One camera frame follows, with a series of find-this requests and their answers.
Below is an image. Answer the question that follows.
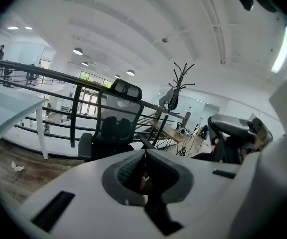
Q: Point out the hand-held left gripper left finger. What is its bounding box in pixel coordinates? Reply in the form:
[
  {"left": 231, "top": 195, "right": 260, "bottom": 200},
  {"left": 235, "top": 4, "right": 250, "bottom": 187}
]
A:
[{"left": 101, "top": 150, "right": 147, "bottom": 207}]

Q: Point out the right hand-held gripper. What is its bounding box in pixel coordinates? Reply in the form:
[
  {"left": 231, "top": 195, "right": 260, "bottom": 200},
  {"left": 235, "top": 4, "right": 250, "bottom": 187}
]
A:
[{"left": 207, "top": 113, "right": 274, "bottom": 165}]

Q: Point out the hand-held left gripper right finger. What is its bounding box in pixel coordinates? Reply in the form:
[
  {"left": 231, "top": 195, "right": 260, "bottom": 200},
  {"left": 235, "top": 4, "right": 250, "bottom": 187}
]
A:
[{"left": 145, "top": 149, "right": 195, "bottom": 204}]

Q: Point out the black mesh office chair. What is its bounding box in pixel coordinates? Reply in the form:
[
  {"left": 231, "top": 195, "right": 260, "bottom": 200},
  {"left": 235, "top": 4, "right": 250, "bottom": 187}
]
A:
[{"left": 78, "top": 78, "right": 157, "bottom": 163}]

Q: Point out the small black office chair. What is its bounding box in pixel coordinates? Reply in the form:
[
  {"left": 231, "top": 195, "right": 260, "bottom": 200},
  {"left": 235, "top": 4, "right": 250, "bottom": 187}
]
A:
[{"left": 25, "top": 63, "right": 39, "bottom": 87}]

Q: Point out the wooden desk with metal legs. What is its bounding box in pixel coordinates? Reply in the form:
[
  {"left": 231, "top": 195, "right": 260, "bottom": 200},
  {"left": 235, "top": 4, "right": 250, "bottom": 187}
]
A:
[{"left": 148, "top": 120, "right": 196, "bottom": 157}]

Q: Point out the black coat rack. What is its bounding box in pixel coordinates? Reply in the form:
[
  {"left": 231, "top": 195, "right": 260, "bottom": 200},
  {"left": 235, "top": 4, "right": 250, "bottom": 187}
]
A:
[{"left": 167, "top": 62, "right": 196, "bottom": 115}]

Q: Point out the grey garment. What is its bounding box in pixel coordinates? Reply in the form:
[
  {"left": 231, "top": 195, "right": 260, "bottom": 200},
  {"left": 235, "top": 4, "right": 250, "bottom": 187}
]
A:
[{"left": 158, "top": 88, "right": 175, "bottom": 109}]

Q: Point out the black metal railing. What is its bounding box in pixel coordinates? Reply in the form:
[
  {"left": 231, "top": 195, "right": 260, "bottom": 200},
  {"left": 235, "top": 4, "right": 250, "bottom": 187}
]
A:
[{"left": 0, "top": 58, "right": 187, "bottom": 159}]

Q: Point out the long ceiling light panel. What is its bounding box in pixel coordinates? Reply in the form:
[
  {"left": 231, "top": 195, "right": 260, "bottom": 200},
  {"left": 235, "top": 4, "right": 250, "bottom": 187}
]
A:
[{"left": 271, "top": 25, "right": 287, "bottom": 74}]

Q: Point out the crumpled white paper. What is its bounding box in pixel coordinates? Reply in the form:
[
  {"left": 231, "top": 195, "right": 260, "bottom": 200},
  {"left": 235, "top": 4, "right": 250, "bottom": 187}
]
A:
[{"left": 10, "top": 161, "right": 25, "bottom": 172}]

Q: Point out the white table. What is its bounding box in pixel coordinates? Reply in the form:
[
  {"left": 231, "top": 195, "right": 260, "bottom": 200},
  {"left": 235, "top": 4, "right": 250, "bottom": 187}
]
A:
[{"left": 0, "top": 86, "right": 49, "bottom": 160}]

